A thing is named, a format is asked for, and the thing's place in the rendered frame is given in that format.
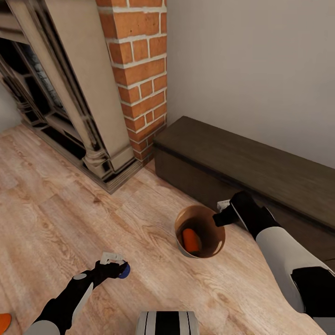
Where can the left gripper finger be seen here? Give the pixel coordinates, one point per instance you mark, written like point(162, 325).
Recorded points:
point(122, 268)

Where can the trash can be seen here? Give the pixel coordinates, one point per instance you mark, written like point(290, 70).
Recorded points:
point(209, 238)

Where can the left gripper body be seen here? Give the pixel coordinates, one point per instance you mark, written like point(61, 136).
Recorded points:
point(108, 271)

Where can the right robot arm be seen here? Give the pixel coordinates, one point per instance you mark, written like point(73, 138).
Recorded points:
point(307, 283)

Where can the robot trunk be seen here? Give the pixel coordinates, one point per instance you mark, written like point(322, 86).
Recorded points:
point(167, 323)

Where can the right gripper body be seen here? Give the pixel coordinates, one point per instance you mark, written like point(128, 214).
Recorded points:
point(222, 219)

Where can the wood fireplace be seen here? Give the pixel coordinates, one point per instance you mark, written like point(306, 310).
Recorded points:
point(55, 64)

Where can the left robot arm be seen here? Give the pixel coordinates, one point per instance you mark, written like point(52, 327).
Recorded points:
point(59, 314)

